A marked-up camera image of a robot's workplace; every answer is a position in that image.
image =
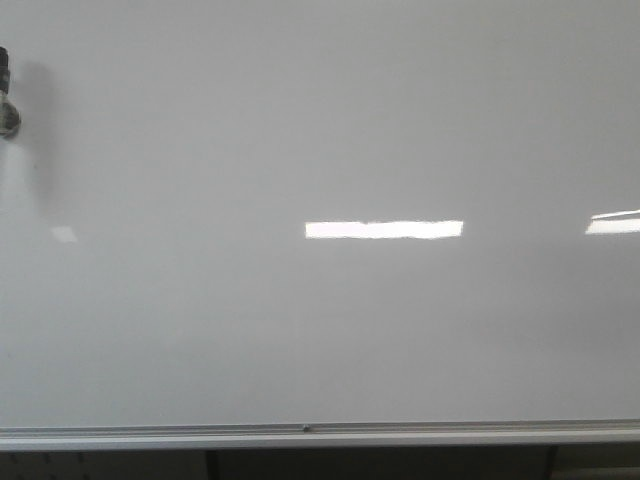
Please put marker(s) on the black whiteboard marker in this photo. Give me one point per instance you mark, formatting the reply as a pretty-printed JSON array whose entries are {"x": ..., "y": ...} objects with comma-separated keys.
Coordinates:
[{"x": 10, "y": 116}]

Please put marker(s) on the white whiteboard with aluminium frame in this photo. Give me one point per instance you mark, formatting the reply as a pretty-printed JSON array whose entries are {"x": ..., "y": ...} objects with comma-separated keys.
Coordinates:
[{"x": 251, "y": 224}]

